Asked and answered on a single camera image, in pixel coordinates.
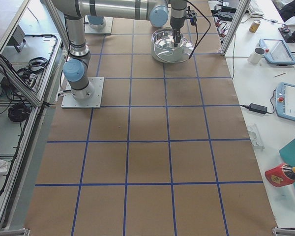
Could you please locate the pale green steel pot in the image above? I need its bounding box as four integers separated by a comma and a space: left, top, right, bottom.
151, 28, 190, 63

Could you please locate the far blue teach pendant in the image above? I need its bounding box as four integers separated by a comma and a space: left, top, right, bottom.
259, 39, 295, 66

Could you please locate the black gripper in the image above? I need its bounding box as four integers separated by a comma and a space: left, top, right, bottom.
170, 12, 184, 47

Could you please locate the black cable coil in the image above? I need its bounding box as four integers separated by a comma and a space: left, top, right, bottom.
7, 102, 31, 123

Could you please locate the clear plastic bracket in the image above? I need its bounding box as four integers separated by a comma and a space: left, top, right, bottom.
247, 124, 265, 150

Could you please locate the white keyboard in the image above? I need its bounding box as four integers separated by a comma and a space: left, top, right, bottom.
247, 0, 264, 17

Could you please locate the near blue teach pendant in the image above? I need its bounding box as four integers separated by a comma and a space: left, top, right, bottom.
275, 82, 295, 121

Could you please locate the glass pot lid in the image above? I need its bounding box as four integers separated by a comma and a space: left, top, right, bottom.
151, 35, 194, 63

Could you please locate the brown paper table mat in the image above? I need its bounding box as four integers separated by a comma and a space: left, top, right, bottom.
24, 0, 276, 236

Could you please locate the red bottle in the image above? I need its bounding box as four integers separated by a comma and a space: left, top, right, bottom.
265, 163, 295, 187

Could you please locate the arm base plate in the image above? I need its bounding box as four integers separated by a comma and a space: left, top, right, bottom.
61, 77, 104, 109
84, 16, 113, 35

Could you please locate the blue teach pendant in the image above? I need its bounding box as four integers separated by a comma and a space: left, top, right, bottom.
275, 82, 295, 121
259, 39, 295, 66

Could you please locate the grey metal box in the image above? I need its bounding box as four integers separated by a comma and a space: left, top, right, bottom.
7, 25, 26, 53

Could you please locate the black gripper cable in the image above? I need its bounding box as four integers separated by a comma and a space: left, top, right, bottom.
186, 0, 211, 59

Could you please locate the yellow drink can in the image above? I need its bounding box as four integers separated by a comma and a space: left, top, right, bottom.
249, 20, 261, 33

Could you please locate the black power adapter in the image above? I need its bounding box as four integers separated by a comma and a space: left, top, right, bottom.
248, 103, 267, 115

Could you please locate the aluminium frame post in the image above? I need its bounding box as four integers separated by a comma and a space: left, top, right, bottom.
220, 0, 250, 56

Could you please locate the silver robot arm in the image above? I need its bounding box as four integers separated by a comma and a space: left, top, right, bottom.
53, 0, 187, 100
87, 15, 106, 30

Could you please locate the white mug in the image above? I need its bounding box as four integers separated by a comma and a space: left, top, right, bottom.
247, 47, 265, 64

